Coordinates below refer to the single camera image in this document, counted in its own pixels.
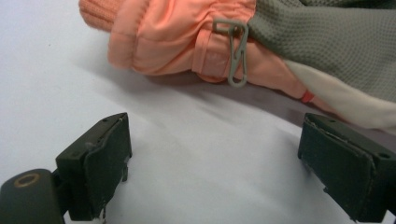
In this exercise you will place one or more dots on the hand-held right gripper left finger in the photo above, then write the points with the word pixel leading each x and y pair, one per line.
pixel 93 168

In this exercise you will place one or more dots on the grey plastic clip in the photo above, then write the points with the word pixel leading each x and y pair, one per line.
pixel 238 53

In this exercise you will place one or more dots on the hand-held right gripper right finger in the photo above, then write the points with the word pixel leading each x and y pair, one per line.
pixel 345 168

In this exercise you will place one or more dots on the pink cloth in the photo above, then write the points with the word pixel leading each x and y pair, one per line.
pixel 174 40

